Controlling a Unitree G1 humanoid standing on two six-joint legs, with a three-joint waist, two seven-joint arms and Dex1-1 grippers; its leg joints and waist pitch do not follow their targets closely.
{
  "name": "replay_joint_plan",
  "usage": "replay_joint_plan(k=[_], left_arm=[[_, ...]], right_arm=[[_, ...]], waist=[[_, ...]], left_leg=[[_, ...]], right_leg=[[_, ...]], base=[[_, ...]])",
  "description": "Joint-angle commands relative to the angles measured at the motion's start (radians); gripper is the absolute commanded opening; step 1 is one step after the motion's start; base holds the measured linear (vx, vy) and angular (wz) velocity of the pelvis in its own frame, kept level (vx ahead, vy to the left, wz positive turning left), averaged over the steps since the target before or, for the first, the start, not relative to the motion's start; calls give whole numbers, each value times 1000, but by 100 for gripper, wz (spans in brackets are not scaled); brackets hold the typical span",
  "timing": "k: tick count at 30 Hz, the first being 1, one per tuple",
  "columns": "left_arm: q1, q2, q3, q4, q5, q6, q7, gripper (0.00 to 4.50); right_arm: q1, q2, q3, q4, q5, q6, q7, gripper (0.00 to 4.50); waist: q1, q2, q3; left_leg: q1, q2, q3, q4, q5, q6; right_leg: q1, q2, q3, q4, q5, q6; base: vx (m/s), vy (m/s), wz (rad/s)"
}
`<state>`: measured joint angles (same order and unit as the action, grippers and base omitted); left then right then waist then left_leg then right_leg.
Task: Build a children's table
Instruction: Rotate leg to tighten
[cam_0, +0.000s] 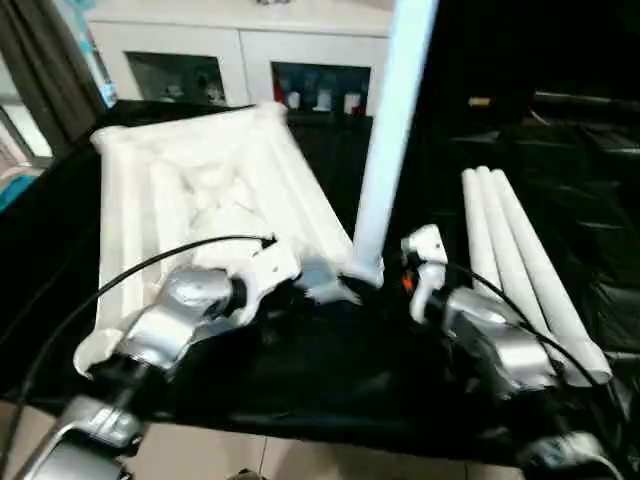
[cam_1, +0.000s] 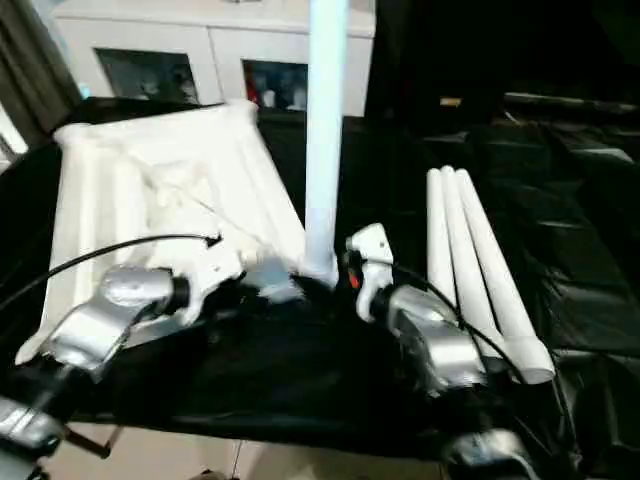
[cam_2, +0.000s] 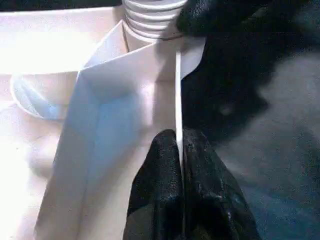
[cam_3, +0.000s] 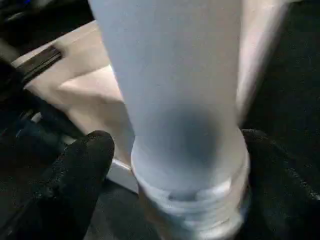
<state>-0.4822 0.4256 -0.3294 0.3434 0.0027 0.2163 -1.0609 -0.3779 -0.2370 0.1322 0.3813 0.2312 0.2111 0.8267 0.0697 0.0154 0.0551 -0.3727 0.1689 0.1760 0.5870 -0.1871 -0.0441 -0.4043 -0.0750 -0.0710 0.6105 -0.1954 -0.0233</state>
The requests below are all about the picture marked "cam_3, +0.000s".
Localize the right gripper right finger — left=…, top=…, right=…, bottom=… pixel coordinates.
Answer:
left=239, top=128, right=320, bottom=240

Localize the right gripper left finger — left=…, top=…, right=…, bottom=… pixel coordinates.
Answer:
left=21, top=129, right=116, bottom=240

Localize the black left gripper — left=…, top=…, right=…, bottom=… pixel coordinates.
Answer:
left=0, top=44, right=86, bottom=142

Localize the white plastic table top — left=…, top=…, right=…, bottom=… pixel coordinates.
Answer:
left=11, top=0, right=291, bottom=196

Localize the white plastic table leg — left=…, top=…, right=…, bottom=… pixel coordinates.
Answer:
left=87, top=0, right=251, bottom=240

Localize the black mat cloth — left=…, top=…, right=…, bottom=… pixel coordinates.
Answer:
left=0, top=0, right=320, bottom=240

